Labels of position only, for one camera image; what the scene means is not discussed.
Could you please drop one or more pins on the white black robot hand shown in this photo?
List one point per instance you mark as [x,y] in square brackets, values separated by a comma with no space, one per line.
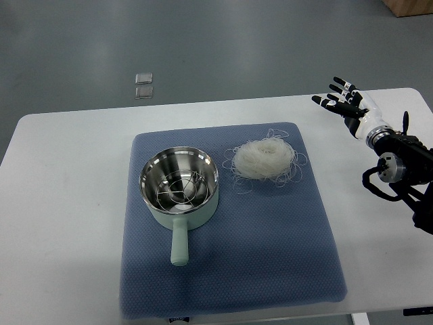
[360,113]

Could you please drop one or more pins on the white vermicelli nest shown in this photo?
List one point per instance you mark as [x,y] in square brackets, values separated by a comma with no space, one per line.
[270,160]

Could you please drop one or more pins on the mint green steel pot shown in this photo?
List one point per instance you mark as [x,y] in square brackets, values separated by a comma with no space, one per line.
[168,161]

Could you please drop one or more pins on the blue textured mat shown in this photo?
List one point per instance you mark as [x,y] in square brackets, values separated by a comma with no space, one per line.
[264,247]

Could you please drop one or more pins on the black table control panel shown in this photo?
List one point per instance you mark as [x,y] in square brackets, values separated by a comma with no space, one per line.
[418,311]

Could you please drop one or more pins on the white table leg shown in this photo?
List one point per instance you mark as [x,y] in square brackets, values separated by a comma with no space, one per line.
[360,319]

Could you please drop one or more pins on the wire steaming rack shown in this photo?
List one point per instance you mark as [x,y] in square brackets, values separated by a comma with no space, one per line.
[181,191]

